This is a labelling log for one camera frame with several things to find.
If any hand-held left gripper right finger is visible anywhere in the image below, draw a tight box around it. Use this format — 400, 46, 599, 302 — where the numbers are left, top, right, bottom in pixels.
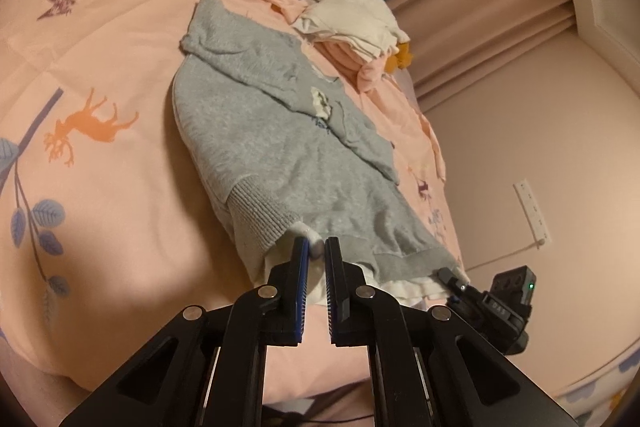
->
324, 236, 578, 427

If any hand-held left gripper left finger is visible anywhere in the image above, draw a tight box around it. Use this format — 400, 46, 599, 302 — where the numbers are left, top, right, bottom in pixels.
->
59, 234, 311, 427

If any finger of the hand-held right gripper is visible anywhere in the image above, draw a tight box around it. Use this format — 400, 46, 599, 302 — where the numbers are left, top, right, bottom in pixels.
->
436, 267, 473, 303

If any grey sweatshirt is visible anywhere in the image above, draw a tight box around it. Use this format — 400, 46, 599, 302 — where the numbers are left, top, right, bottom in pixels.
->
171, 0, 471, 308

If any stack of pink folded clothes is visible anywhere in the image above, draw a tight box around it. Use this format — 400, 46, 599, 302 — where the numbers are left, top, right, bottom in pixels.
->
315, 39, 396, 92

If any cloud printed cloth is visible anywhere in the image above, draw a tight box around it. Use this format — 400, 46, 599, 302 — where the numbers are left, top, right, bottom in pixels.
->
555, 347, 636, 427

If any white folded garment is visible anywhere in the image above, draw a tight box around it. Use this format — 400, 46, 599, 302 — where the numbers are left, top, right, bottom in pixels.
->
291, 0, 401, 60

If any pink curtain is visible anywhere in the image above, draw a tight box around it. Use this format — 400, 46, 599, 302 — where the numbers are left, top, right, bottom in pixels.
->
380, 0, 591, 108

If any pink printed blanket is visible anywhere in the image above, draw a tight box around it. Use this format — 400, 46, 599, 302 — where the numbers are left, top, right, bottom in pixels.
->
0, 0, 466, 400

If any white cable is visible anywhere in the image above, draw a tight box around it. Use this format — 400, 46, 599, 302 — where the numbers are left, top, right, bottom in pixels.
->
462, 239, 543, 270

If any white wall socket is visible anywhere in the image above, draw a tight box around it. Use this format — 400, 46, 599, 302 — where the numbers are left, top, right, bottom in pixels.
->
513, 179, 551, 248

